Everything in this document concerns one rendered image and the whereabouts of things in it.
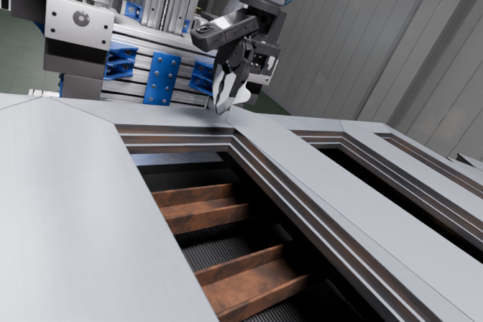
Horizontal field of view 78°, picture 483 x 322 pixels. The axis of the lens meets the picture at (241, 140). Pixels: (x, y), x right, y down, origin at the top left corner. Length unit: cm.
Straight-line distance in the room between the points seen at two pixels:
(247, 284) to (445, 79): 271
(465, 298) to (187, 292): 39
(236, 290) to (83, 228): 32
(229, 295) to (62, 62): 66
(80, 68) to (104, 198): 54
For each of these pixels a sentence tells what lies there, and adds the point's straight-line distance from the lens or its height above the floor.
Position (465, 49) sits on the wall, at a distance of 309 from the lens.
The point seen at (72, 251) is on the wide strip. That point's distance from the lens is 34.
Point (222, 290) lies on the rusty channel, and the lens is 58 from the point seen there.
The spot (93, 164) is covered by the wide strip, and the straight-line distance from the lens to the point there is 44.
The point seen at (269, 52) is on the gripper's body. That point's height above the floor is 106.
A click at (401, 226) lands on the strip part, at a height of 87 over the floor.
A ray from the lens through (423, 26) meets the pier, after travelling 315.
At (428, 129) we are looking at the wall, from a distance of 306.
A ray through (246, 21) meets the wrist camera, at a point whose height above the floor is 109.
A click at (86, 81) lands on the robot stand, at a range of 89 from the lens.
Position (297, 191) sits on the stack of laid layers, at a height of 86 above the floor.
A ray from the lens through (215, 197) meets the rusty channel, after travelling 74.
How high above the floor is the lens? 112
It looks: 24 degrees down
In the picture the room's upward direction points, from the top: 21 degrees clockwise
